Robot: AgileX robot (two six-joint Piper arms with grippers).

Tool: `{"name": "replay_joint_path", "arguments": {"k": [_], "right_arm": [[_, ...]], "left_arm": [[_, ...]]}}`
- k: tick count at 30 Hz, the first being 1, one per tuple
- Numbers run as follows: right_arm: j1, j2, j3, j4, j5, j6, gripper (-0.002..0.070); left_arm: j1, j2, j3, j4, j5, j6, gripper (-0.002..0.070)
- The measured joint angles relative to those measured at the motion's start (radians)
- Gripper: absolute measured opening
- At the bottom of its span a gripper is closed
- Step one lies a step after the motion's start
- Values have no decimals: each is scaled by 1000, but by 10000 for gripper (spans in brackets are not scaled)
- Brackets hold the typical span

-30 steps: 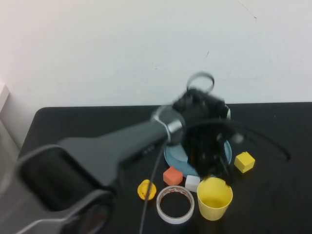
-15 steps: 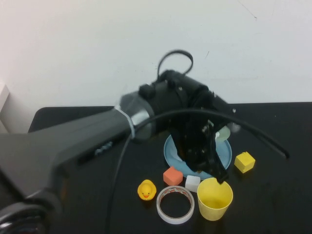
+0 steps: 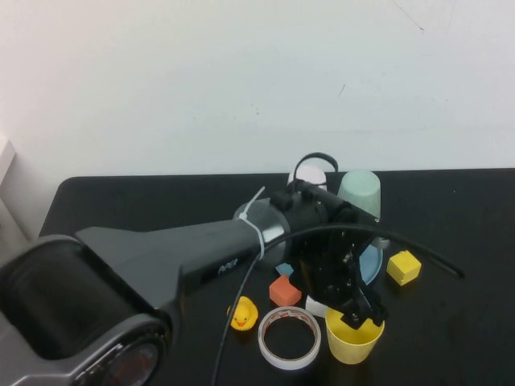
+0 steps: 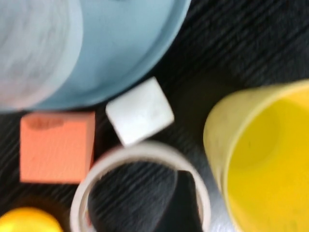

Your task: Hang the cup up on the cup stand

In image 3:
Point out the yellow plastic cup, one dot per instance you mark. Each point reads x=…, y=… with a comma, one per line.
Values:
x=354, y=347

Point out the orange foam cube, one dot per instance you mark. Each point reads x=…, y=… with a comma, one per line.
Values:
x=283, y=291

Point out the yellow rubber duck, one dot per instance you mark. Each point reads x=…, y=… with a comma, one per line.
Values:
x=243, y=315

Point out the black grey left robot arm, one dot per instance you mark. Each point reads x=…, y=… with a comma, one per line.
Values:
x=141, y=261

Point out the white side cabinet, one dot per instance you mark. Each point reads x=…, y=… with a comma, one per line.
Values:
x=10, y=189

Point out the white tape roll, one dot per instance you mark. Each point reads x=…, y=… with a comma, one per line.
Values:
x=267, y=350

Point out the green plastic cup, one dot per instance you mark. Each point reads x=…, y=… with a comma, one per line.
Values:
x=360, y=193

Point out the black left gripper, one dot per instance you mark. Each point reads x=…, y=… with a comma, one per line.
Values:
x=330, y=269

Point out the blue cup stand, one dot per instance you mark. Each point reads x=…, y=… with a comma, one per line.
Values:
x=372, y=265

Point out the yellow foam cube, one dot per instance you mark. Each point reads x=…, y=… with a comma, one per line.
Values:
x=404, y=268

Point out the white foam cube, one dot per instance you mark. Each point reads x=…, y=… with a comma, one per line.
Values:
x=316, y=309

